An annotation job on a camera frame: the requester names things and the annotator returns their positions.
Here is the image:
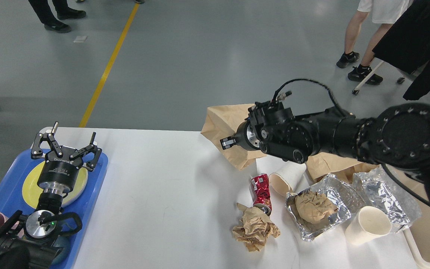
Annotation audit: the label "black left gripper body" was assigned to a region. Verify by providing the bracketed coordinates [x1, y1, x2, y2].
[37, 151, 84, 194]

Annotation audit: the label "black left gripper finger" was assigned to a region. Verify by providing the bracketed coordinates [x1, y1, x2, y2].
[30, 122, 64, 161]
[69, 132, 102, 171]

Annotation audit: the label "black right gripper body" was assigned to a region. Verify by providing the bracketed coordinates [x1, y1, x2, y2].
[234, 120, 260, 151]

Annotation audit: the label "brown paper bag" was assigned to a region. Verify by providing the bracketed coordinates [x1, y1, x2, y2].
[306, 152, 377, 184]
[201, 103, 266, 170]

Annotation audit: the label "yellow plastic plate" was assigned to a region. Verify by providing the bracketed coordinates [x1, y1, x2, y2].
[22, 163, 88, 210]

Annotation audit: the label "dark teal mug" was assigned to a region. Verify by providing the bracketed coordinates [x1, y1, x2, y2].
[51, 236, 71, 266]

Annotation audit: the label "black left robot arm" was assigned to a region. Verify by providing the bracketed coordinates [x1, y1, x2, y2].
[0, 122, 102, 269]

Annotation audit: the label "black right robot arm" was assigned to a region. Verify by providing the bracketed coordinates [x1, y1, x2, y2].
[220, 84, 430, 206]

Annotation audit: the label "pink round plate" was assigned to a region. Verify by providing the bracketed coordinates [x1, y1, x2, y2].
[62, 167, 88, 207]

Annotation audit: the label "crushed red soda can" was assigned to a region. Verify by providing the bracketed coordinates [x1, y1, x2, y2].
[249, 173, 272, 216]

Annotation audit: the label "blue plastic tray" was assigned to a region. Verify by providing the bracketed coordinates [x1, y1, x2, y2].
[0, 149, 109, 269]

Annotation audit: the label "white paper cup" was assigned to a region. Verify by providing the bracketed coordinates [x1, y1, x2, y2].
[345, 206, 392, 245]
[268, 162, 306, 196]

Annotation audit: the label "crumpled brown paper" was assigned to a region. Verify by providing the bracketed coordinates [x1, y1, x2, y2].
[232, 203, 281, 251]

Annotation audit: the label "crumpled paper ball in foil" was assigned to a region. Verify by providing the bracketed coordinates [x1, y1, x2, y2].
[295, 191, 338, 224]

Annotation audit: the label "aluminium foil tray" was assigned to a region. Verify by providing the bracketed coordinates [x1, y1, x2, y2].
[286, 174, 366, 241]

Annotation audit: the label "crumpled aluminium foil sheet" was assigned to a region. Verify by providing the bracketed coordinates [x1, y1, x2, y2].
[353, 166, 422, 233]

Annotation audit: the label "walking person's legs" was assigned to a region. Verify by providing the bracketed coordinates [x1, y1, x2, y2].
[28, 0, 87, 34]

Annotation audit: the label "person in white shorts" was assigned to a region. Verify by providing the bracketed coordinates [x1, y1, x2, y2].
[336, 0, 411, 86]

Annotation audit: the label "black jacket on chair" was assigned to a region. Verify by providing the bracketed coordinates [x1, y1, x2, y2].
[373, 0, 430, 101]

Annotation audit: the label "beige plastic bin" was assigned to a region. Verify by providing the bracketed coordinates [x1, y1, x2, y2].
[398, 172, 430, 269]

